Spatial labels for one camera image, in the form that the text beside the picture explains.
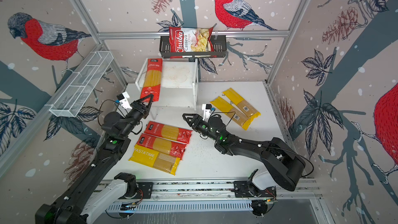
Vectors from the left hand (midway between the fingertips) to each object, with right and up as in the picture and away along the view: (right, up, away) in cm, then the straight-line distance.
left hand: (151, 95), depth 66 cm
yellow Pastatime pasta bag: (-1, -35, +16) cm, 38 cm away
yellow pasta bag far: (+49, -6, +40) cm, 64 cm away
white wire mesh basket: (-40, 0, +7) cm, 41 cm away
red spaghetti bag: (-2, +6, +6) cm, 8 cm away
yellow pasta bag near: (+46, -14, +32) cm, 57 cm away
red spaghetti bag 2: (+8, -24, +24) cm, 35 cm away
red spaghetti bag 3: (-1, -28, +20) cm, 35 cm away
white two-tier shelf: (+10, +4, +9) cm, 14 cm away
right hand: (+12, -13, +9) cm, 19 cm away
